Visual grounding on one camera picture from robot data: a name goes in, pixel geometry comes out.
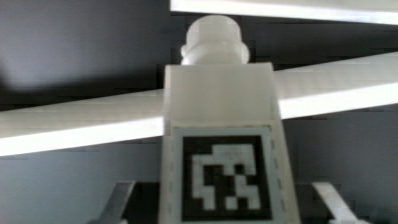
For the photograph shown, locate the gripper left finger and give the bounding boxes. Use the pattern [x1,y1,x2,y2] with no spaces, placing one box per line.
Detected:
[87,181,159,224]

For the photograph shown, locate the white table leg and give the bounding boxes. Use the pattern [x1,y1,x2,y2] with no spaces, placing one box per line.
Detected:
[158,15,300,224]

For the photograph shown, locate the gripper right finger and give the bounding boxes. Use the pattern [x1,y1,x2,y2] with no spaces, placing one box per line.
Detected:
[295,182,371,224]

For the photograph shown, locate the white L-shaped obstacle fence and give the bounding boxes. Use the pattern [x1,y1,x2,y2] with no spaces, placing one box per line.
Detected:
[0,52,398,156]

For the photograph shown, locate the white square table top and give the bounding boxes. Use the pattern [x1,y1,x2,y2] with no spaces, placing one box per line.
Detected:
[170,0,398,25]

